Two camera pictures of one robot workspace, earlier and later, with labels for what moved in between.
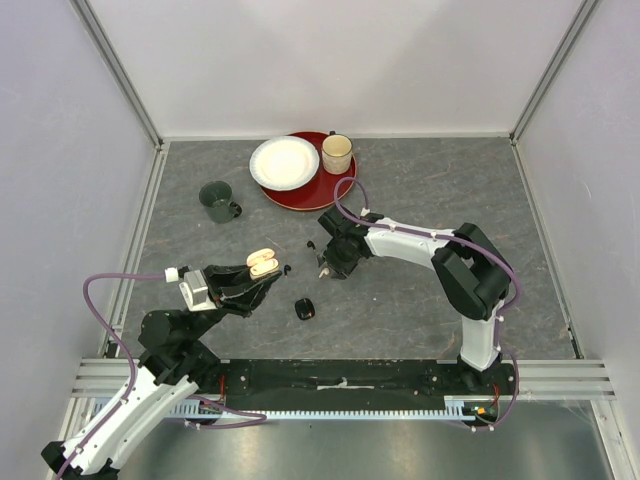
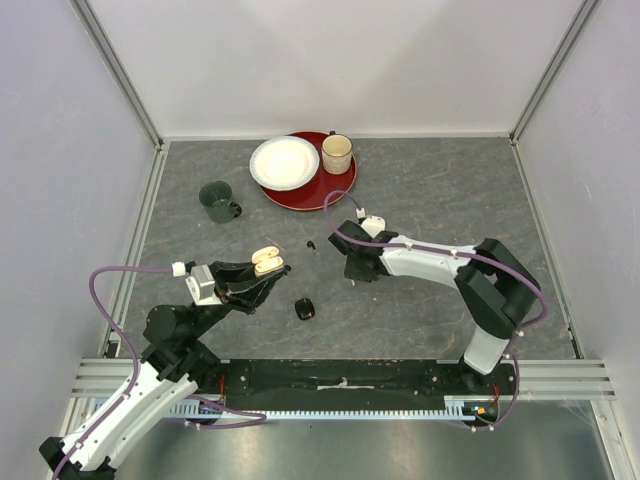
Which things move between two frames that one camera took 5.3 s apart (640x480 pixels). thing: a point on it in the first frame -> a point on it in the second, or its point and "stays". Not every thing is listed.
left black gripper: x=233 y=289 stays
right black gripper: x=343 y=268 -> x=352 y=272
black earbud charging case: x=304 y=308 stays
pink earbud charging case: x=262 y=263 stays
